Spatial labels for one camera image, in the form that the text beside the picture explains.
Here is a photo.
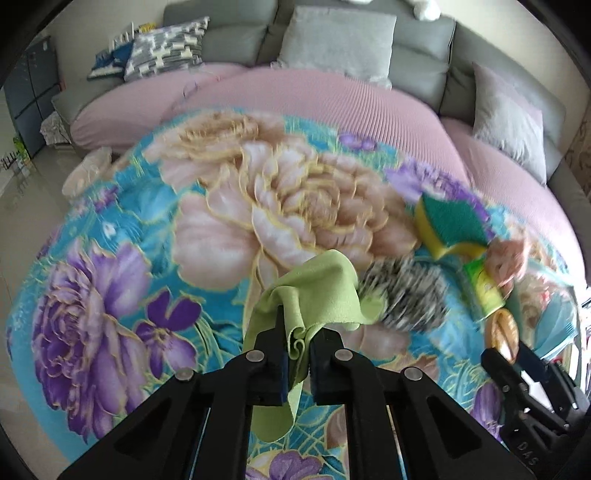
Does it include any patterned white bundle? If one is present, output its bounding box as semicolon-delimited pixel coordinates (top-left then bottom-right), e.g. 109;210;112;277
41;113;71;145

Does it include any plain grey cushion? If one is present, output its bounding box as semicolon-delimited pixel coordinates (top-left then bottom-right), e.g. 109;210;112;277
276;6;398;90

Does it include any pink ribbed sofa cover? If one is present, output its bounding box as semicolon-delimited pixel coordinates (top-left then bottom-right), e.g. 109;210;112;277
69;62;587;296

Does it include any white rack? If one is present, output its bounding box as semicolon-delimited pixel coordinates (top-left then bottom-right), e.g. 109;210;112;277
108;25;139;51

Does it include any grey and pink cushion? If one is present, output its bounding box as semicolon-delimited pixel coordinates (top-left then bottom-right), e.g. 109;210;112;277
471;62;568;174

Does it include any green white small clutter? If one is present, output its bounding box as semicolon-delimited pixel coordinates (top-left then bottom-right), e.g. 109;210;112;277
0;138;33;174

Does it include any green tissue pack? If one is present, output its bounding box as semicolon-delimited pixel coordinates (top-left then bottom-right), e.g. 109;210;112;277
463;257;509;319

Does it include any grey patterned cushion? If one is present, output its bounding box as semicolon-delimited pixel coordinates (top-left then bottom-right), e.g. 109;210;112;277
124;16;211;83

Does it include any dark cabinet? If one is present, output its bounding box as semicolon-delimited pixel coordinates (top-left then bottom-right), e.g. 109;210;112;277
4;36;63;160

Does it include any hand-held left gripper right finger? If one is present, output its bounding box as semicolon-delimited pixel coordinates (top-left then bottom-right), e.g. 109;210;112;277
308;327;534;480

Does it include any grey sofa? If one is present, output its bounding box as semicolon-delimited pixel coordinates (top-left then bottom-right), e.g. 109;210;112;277
51;0;591;241

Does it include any pale plastic bag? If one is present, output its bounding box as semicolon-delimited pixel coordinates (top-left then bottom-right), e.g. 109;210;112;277
62;148;114;197

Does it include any light green cloth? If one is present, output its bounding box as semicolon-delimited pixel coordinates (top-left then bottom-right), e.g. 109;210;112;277
243;249;363;443

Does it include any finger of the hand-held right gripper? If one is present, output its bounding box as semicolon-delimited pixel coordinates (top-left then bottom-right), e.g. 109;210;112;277
481;347;570;433
516;340;579;410

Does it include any white box with teal rim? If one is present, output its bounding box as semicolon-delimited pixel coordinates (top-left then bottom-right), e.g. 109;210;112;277
522;270;583;363

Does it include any floral blanket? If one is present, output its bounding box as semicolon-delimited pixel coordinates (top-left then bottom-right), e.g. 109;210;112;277
4;108;583;480

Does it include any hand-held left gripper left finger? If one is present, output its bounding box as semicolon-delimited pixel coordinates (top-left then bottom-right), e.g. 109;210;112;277
58;318;291;480

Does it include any brown bun squishy toy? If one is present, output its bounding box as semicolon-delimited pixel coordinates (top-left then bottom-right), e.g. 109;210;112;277
485;308;518;365

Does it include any blue cushion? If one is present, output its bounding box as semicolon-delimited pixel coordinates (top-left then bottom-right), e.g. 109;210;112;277
87;41;137;81

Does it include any green yellow scouring sponge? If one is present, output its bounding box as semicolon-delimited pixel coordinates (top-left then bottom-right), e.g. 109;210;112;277
413;193;490;261

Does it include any white grey plush toy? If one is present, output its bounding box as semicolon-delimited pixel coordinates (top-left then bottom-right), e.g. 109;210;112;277
402;0;441;21

